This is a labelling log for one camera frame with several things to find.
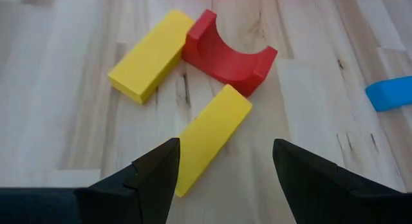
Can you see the blue wooden block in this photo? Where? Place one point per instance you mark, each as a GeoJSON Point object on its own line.
{"type": "Point", "coordinates": [391, 93]}

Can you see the red wooden block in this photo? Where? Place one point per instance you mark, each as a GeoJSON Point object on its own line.
{"type": "Point", "coordinates": [225, 63]}

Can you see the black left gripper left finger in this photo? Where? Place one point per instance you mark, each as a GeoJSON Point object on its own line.
{"type": "Point", "coordinates": [128, 198]}

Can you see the yellow wooden block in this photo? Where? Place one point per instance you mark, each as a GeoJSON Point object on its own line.
{"type": "Point", "coordinates": [209, 137]}
{"type": "Point", "coordinates": [151, 56]}

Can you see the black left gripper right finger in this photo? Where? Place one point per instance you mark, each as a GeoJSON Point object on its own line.
{"type": "Point", "coordinates": [322, 192]}

